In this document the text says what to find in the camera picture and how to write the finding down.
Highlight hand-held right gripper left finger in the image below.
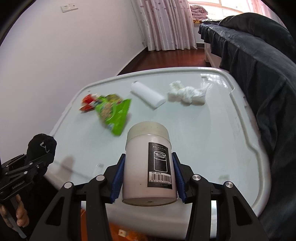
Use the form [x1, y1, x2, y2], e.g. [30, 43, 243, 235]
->
[30, 153, 127, 241]

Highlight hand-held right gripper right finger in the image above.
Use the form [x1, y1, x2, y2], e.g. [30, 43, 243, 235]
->
[171, 152, 260, 241]

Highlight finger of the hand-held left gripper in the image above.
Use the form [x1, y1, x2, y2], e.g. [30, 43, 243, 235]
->
[3, 153, 53, 194]
[1, 153, 27, 174]

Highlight black sock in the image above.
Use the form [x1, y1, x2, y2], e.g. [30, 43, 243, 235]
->
[26, 133, 57, 179]

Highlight white jar with black label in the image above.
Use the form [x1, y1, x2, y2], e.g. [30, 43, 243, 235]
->
[122, 121, 179, 207]

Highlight orange bin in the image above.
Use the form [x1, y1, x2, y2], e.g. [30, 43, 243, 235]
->
[80, 207, 151, 241]

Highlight person's left hand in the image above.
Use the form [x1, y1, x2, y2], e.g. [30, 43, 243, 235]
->
[0, 194, 30, 232]

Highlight black cloth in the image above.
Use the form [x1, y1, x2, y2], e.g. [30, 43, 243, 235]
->
[22, 173, 64, 241]

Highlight green snack bag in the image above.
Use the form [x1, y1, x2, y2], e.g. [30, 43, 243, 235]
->
[94, 93, 132, 137]

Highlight red snack wrapper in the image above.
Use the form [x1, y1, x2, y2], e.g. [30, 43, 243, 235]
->
[80, 93, 100, 113]

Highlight knotted white plastic bag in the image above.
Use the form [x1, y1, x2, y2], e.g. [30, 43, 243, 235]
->
[167, 80, 212, 106]

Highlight white cylinder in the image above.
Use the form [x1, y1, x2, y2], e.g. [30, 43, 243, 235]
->
[130, 81, 166, 110]

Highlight pink patterned curtain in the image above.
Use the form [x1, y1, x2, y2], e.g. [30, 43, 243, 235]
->
[136, 0, 198, 52]

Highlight folded pink quilts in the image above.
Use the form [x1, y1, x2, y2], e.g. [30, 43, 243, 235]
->
[190, 5, 209, 24]

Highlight window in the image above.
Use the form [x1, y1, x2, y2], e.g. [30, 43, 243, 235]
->
[188, 0, 263, 12]

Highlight white bed frame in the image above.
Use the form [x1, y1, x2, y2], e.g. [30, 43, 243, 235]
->
[204, 42, 223, 68]

